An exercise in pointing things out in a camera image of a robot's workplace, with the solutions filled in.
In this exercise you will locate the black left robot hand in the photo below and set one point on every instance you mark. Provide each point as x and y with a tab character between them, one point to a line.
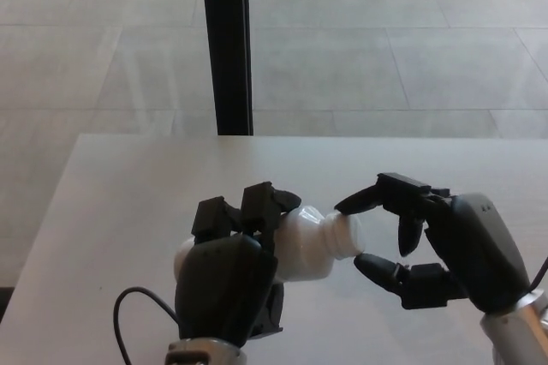
218	288

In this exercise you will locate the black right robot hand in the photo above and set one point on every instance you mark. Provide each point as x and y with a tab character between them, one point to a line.
479	249

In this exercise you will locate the white plastic bottle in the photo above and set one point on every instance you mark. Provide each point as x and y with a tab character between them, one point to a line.
306	249

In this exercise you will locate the white bottle cap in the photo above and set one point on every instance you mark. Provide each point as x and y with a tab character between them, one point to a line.
352	234

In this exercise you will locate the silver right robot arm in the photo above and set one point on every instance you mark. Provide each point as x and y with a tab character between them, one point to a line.
522	335

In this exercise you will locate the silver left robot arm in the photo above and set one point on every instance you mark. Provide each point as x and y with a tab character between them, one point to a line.
205	354

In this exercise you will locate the black vertical frame post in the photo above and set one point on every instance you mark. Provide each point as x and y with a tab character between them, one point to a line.
228	43

